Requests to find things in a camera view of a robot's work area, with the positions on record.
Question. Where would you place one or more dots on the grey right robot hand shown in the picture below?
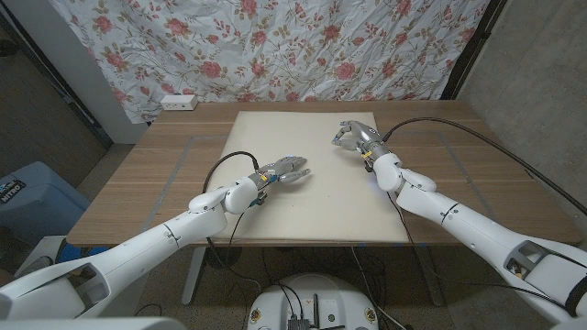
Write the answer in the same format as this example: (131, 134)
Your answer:
(367, 137)

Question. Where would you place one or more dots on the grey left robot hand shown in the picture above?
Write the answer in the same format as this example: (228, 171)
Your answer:
(282, 172)

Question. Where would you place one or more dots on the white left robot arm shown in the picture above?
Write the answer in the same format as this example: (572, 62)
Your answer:
(137, 252)

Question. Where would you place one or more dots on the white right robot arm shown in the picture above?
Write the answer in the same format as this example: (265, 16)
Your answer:
(472, 229)

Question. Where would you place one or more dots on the cream foam board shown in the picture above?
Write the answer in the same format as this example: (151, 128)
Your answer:
(321, 201)

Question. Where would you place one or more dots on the black floor fan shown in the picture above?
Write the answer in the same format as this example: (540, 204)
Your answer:
(222, 259)

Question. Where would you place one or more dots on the white power strip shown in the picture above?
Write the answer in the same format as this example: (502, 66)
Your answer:
(179, 102)

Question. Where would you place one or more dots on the floral backdrop cloth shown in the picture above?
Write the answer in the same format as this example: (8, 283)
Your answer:
(275, 46)

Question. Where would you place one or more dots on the white table leg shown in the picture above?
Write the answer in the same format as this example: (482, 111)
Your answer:
(428, 275)
(192, 275)

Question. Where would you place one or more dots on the white robot torso base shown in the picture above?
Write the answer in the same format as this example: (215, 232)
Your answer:
(335, 298)

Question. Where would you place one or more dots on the black backdrop stand pole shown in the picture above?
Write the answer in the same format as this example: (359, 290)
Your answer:
(474, 48)

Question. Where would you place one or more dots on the blue storage case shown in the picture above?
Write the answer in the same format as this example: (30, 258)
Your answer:
(36, 201)

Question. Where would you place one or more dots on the white and blue floor object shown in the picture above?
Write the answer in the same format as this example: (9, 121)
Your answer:
(46, 247)

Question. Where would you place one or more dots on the dark wall rail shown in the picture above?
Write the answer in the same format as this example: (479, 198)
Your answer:
(59, 87)

